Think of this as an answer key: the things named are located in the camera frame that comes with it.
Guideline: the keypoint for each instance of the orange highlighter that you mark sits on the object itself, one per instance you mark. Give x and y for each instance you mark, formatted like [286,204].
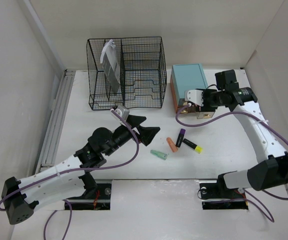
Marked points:
[171,144]

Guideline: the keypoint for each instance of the teal orange drawer box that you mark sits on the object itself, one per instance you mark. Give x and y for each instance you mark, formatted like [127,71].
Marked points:
[186,77]

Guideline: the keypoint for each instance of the black wire mesh organizer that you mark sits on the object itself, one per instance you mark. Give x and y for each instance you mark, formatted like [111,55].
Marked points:
[143,77]

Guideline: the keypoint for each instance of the purple cap black highlighter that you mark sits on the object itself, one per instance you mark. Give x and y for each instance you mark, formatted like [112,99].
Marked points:
[180,138]

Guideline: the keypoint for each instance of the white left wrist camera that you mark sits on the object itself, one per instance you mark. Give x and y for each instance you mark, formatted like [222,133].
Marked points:
[120,112]

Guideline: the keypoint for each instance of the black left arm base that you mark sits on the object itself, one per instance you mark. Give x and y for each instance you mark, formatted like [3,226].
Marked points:
[95,196]

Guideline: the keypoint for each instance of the clear plastic drawer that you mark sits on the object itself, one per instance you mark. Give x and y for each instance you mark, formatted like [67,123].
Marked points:
[204,112]
[184,107]

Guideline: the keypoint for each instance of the aluminium rail left side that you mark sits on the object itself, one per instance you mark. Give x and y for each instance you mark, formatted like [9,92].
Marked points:
[50,143]

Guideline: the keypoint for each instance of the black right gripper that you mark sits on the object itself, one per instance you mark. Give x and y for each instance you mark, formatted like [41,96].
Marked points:
[205,108]

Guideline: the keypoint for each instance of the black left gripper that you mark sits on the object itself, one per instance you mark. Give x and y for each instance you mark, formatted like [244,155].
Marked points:
[146,133]

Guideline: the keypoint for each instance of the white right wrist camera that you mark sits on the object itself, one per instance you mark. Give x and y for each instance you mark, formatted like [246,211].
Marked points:
[194,96]

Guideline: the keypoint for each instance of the grey paper swatch booklet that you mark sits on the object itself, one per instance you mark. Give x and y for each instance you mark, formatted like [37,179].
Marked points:
[110,64]

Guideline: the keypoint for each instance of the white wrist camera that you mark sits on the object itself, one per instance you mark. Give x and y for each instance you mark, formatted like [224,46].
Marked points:
[194,96]
[120,112]

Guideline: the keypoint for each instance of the yellow cap black highlighter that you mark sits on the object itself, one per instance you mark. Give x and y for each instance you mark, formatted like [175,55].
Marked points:
[192,145]

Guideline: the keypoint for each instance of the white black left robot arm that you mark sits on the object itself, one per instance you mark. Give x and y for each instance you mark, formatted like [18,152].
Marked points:
[72,177]

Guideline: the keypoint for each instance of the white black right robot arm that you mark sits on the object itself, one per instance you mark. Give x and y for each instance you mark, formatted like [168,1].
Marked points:
[272,167]

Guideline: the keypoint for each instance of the green highlighter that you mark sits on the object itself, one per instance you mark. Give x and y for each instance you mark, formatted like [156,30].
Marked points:
[159,154]

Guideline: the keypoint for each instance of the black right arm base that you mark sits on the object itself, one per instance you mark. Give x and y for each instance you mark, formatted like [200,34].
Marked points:
[216,196]

